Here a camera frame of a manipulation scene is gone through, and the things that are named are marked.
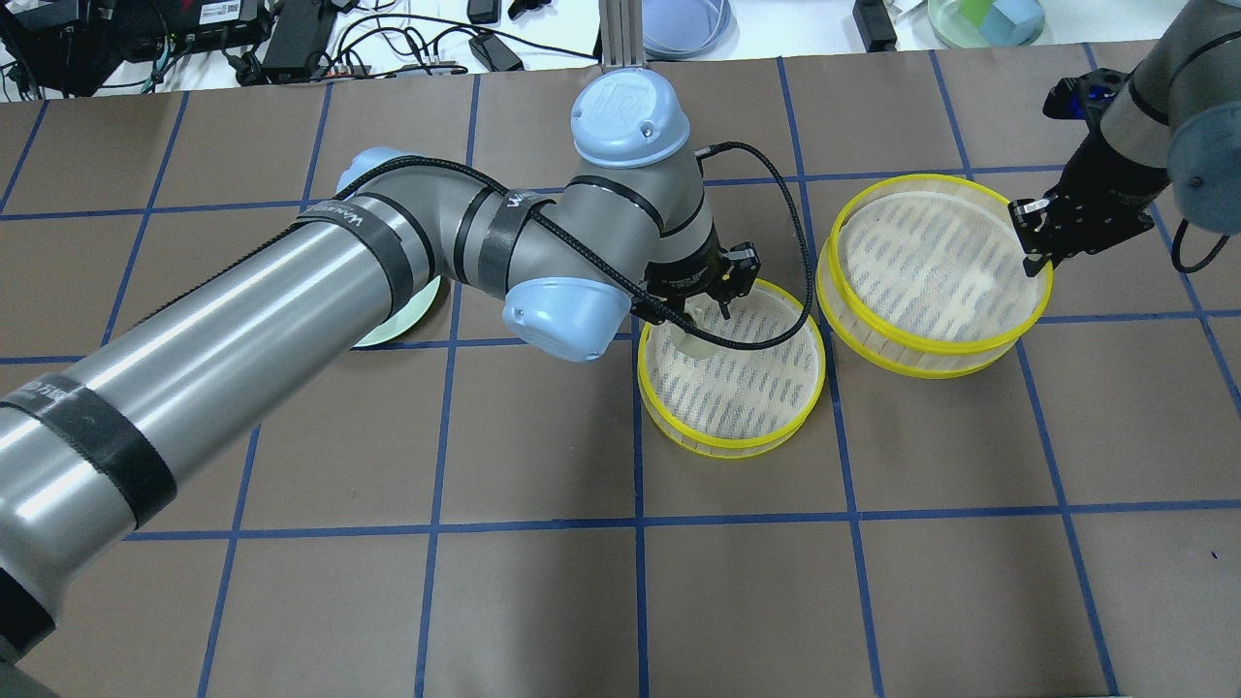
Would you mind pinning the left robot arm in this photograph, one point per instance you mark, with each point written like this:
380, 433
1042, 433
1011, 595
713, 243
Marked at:
93, 453

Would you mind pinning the black power adapter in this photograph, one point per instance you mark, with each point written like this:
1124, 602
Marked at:
494, 55

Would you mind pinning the blue round plate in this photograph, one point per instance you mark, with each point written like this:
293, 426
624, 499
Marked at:
683, 29

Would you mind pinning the aluminium frame post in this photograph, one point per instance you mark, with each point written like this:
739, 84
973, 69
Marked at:
621, 35

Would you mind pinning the black device on desk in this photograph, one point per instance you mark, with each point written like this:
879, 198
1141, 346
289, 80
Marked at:
874, 25

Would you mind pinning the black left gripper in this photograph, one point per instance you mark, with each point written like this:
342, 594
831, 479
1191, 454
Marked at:
682, 276

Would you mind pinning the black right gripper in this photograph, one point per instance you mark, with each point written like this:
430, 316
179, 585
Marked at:
1098, 197

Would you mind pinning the white steamed bun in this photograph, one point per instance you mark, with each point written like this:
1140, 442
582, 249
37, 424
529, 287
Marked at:
702, 317

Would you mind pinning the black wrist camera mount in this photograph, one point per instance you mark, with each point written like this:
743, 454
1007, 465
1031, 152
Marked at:
1085, 98

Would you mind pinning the yellow steamer basket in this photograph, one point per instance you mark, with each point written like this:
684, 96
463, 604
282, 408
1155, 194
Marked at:
727, 404
923, 275

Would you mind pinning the light green plate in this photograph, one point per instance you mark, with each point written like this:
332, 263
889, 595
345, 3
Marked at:
405, 319

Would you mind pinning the black electronics box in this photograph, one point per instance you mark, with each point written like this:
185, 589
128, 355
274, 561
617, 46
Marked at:
74, 47

